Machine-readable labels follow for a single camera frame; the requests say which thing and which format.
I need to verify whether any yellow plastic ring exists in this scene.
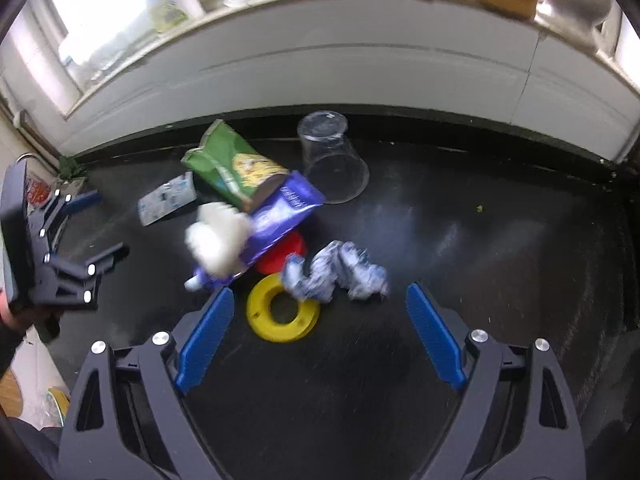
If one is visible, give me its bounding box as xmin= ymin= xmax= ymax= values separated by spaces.
xmin=245 ymin=272 xmax=321 ymax=345

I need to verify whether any small blue white packet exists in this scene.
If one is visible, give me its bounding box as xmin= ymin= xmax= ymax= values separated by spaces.
xmin=137 ymin=171 xmax=196 ymax=226

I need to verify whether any white foam piece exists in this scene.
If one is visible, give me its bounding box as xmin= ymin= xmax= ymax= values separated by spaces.
xmin=186 ymin=202 xmax=254 ymax=278

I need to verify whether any blue white wrapper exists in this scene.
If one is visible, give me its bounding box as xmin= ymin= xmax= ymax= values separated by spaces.
xmin=280 ymin=240 xmax=390 ymax=304

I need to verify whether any clear plastic cup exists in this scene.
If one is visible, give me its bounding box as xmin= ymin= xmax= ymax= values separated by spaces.
xmin=297 ymin=110 xmax=370 ymax=205

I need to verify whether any person's left hand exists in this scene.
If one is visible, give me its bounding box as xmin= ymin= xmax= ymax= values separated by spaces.
xmin=0 ymin=292 xmax=38 ymax=335

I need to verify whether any green scouring pad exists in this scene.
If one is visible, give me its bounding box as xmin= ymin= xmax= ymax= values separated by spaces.
xmin=58 ymin=156 xmax=87 ymax=182

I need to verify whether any red detergent bottle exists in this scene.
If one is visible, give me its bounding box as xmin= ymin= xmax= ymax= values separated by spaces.
xmin=26 ymin=171 xmax=51 ymax=208

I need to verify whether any red round lid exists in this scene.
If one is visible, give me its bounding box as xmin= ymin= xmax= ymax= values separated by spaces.
xmin=255 ymin=230 xmax=307 ymax=275

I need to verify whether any green snack bag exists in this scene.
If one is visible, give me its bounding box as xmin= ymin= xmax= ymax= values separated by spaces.
xmin=181 ymin=119 xmax=290 ymax=212

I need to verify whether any white label bottle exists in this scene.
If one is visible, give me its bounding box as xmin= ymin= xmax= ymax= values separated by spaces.
xmin=146 ymin=0 xmax=191 ymax=34

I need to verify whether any grey kettle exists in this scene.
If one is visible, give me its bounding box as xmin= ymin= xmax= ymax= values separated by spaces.
xmin=537 ymin=0 xmax=620 ymax=50

